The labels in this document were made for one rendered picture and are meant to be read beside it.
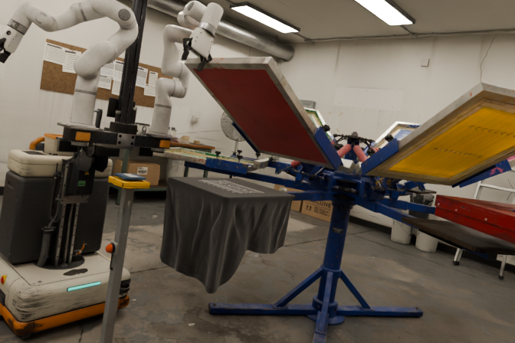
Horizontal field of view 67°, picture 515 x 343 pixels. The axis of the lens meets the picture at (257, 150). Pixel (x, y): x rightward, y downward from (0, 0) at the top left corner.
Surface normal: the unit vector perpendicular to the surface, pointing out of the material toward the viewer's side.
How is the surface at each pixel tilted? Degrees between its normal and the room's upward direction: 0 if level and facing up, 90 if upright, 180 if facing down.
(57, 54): 88
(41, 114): 90
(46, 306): 90
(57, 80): 90
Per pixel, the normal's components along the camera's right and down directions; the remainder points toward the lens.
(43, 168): 0.76, 0.16
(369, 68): -0.68, -0.07
